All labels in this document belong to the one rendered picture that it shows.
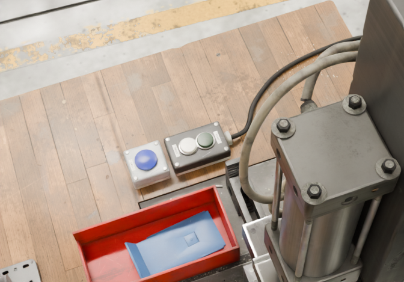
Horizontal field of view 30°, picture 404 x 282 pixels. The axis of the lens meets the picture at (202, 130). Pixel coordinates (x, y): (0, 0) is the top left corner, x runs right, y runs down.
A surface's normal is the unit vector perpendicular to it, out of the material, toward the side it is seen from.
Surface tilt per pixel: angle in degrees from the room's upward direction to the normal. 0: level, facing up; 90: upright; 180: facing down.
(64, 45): 0
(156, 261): 0
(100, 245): 0
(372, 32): 90
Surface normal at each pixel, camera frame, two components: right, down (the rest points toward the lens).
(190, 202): 0.33, 0.81
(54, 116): -0.05, -0.50
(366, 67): -0.95, 0.30
